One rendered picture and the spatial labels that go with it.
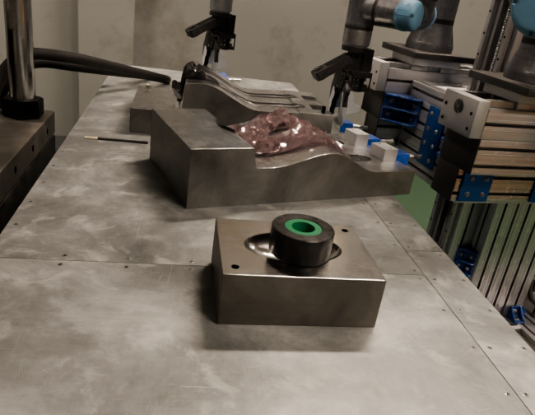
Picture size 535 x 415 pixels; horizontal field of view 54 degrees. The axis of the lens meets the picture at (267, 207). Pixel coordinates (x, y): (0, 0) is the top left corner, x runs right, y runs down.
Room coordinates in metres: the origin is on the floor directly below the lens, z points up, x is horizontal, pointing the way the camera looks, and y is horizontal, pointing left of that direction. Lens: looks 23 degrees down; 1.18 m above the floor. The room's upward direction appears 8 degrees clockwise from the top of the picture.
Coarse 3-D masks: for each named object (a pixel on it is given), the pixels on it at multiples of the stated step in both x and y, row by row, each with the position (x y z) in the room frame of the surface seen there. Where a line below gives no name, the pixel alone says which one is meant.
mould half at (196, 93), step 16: (192, 80) 1.28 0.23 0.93; (144, 96) 1.35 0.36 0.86; (160, 96) 1.37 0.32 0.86; (192, 96) 1.25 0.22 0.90; (208, 96) 1.25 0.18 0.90; (224, 96) 1.26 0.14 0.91; (144, 112) 1.22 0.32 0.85; (224, 112) 1.26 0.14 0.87; (240, 112) 1.27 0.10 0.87; (256, 112) 1.28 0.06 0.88; (304, 112) 1.30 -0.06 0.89; (320, 112) 1.33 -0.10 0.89; (144, 128) 1.22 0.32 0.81; (320, 128) 1.31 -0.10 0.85
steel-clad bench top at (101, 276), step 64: (128, 128) 1.24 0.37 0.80; (64, 192) 0.82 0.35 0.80; (128, 192) 0.86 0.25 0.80; (0, 256) 0.60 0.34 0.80; (64, 256) 0.62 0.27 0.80; (128, 256) 0.64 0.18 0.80; (192, 256) 0.67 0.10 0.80; (384, 256) 0.76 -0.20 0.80; (448, 256) 0.79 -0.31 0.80; (0, 320) 0.47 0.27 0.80; (64, 320) 0.48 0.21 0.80; (128, 320) 0.50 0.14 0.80; (192, 320) 0.52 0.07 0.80; (384, 320) 0.58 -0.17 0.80; (448, 320) 0.60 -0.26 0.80; (0, 384) 0.38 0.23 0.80; (64, 384) 0.39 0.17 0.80; (128, 384) 0.40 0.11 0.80; (192, 384) 0.41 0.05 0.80; (256, 384) 0.43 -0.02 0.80; (320, 384) 0.44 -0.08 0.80; (384, 384) 0.46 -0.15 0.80; (448, 384) 0.47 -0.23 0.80; (512, 384) 0.49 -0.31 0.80
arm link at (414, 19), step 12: (384, 0) 1.42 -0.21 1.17; (396, 0) 1.41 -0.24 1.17; (408, 0) 1.40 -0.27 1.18; (372, 12) 1.42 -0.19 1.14; (384, 12) 1.40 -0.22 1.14; (396, 12) 1.39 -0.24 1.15; (408, 12) 1.37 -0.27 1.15; (420, 12) 1.40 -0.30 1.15; (384, 24) 1.42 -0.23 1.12; (396, 24) 1.39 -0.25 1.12; (408, 24) 1.37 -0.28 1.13; (420, 24) 1.41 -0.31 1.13
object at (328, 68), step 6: (342, 54) 1.49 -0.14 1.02; (348, 54) 1.47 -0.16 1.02; (330, 60) 1.49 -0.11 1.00; (336, 60) 1.46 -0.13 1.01; (342, 60) 1.45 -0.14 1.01; (348, 60) 1.46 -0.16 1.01; (324, 66) 1.46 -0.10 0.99; (330, 66) 1.44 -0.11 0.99; (336, 66) 1.45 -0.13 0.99; (342, 66) 1.45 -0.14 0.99; (312, 72) 1.46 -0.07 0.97; (318, 72) 1.43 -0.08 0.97; (324, 72) 1.44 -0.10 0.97; (330, 72) 1.44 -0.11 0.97; (318, 78) 1.44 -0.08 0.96; (324, 78) 1.45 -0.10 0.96
